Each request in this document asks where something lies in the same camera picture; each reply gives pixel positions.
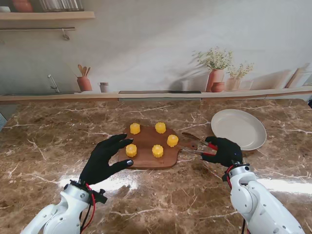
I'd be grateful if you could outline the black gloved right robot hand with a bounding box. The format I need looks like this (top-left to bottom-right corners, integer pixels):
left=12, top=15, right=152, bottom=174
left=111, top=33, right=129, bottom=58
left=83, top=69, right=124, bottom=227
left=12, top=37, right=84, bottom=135
left=201, top=136, right=244, bottom=168

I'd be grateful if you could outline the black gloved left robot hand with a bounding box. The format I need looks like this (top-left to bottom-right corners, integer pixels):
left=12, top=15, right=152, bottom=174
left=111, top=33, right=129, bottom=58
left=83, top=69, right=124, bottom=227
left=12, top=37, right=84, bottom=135
left=79, top=133, right=135, bottom=186

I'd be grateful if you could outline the beige round plate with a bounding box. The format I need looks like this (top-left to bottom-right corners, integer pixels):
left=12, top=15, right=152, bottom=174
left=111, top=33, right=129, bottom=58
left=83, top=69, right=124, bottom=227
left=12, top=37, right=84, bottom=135
left=211, top=109, right=267, bottom=151

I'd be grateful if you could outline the dark wooden cutting board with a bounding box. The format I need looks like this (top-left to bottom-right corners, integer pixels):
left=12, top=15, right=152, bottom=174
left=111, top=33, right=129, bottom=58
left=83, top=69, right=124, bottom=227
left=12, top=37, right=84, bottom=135
left=117, top=124, right=198, bottom=171

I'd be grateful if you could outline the grey blue panel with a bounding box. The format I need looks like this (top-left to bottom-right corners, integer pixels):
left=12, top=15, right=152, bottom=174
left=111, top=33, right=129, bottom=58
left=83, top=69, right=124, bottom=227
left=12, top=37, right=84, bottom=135
left=0, top=111, right=8, bottom=131

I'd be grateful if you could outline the printed kitchen scene backdrop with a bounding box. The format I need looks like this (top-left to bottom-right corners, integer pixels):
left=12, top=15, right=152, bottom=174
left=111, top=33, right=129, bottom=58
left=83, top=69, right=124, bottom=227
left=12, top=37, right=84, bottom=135
left=0, top=0, right=312, bottom=104

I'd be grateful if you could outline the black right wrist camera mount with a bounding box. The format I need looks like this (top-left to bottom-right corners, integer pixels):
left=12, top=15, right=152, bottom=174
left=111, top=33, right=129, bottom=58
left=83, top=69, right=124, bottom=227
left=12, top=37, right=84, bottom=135
left=221, top=168, right=232, bottom=182

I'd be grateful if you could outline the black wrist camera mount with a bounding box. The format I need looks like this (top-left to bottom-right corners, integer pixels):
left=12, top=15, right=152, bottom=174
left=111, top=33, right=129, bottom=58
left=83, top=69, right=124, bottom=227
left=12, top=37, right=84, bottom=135
left=90, top=188, right=108, bottom=205
left=221, top=168, right=232, bottom=182

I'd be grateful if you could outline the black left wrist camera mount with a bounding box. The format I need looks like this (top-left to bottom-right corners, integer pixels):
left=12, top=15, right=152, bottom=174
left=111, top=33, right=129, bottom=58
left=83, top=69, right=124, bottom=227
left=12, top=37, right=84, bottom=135
left=90, top=188, right=108, bottom=205

